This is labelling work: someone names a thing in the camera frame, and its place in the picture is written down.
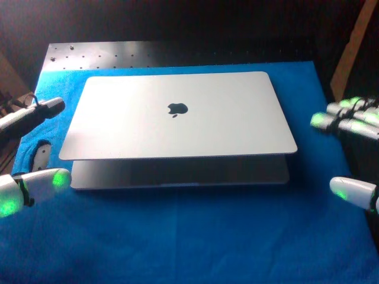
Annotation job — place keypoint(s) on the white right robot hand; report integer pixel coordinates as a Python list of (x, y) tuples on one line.
[(352, 187)]

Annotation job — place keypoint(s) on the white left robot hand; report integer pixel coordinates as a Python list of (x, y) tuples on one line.
[(32, 180)]

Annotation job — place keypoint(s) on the silver laptop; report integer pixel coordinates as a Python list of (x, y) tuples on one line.
[(177, 115)]

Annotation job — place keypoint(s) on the brown wooden plank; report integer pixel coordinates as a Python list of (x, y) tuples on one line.
[(352, 47)]

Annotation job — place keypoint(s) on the blue cloth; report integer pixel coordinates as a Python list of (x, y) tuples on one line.
[(189, 230)]

